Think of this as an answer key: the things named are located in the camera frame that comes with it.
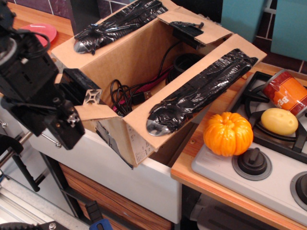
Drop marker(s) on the black metal clamp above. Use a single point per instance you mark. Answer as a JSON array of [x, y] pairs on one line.
[[11, 148]]

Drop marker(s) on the black round cup in box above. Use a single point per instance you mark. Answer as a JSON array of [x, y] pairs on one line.
[[181, 64]]

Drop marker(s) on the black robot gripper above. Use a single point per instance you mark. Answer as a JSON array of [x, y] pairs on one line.
[[27, 82]]

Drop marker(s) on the grey toy stove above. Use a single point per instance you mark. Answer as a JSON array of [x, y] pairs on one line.
[[273, 171]]

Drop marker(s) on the brown cardboard box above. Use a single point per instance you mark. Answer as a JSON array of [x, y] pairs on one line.
[[136, 58]]

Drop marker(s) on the orange toy pumpkin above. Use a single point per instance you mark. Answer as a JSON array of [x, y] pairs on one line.
[[228, 134]]

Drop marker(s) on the red plastic plate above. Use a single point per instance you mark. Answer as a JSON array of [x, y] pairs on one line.
[[42, 28]]

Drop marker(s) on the red orange toy can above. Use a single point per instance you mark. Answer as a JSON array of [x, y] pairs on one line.
[[287, 93]]

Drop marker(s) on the white toy sink cabinet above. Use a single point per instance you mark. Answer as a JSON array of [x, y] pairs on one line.
[[149, 184]]

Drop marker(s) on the blue black clamp handle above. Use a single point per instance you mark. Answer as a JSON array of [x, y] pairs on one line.
[[96, 218]]

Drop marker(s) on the black stove knob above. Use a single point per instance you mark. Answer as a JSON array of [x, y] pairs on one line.
[[298, 188], [253, 165]]

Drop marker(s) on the yellow toy potato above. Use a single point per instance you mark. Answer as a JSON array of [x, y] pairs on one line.
[[279, 121]]

